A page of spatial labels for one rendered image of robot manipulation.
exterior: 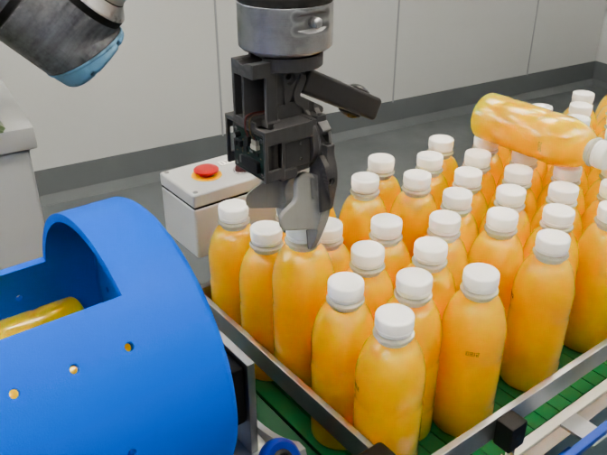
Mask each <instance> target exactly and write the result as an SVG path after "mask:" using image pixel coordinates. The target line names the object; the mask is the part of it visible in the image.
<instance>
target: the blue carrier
mask: <svg viewBox="0 0 607 455"><path fill-rule="evenodd" d="M42 255H43V257H40V258H37V259H33V260H31V261H28V262H25V263H22V264H19V265H14V266H11V267H8V268H5V269H2V270H0V320H2V319H5V318H8V317H11V316H14V315H16V314H18V313H21V312H24V311H29V310H33V309H36V308H38V307H40V306H42V305H44V304H47V303H50V302H54V301H57V300H59V299H62V298H65V297H68V296H72V297H75V298H76V299H78V300H79V302H80V303H81V304H82V306H83V307H84V310H81V311H77V312H74V313H72V314H70V315H67V316H64V317H61V318H59V319H57V320H52V321H50V322H47V323H44V324H42V325H40V326H37V327H34V328H31V329H29V330H25V331H22V332H20V333H17V334H14V335H13V336H10V337H7V338H4V339H0V455H233V454H234V451H235V448H236V444H237V437H238V409H237V401H236V395H235V388H234V384H233V379H232V374H231V371H230V366H229V360H228V357H227V353H226V350H225V347H224V344H223V341H222V338H221V336H220V333H219V328H218V325H217V323H216V321H215V318H214V316H213V313H212V311H211V308H210V305H209V303H208V301H207V299H206V296H205V294H204V292H203V290H202V289H201V286H200V284H199V282H198V280H197V278H196V276H195V274H194V272H193V271H192V269H191V267H190V265H189V263H188V261H187V260H186V258H185V256H184V255H183V253H182V251H181V249H180V248H179V247H178V246H177V244H176V243H175V241H174V240H173V238H172V237H171V235H170V234H169V233H168V232H167V230H166V229H165V228H164V226H163V225H162V224H161V223H160V222H159V221H158V219H157V218H156V217H155V216H154V215H153V214H152V213H150V212H149V211H148V210H147V209H146V208H144V207H143V206H141V205H140V204H138V203H137V202H135V201H133V200H130V199H127V198H123V197H113V198H109V199H105V200H100V201H97V202H93V203H89V204H87V205H83V206H80V207H76V208H74V209H68V210H64V211H62V212H58V213H54V214H52V215H50V216H49V217H48V218H47V220H46V222H45V225H44V229H43V234H42ZM18 295H20V296H18ZM16 296H18V297H16ZM126 343H127V344H129V345H130V346H131V350H130V351H126V350H125V344H126ZM70 366H75V367H76V368H77V370H78V371H77V373H76V374H72V373H71V372H70ZM13 389H14V390H16V391H17V392H18V396H17V397H16V398H15V399H12V398H11V397H10V396H9V392H10V391H11V390H13Z"/></svg>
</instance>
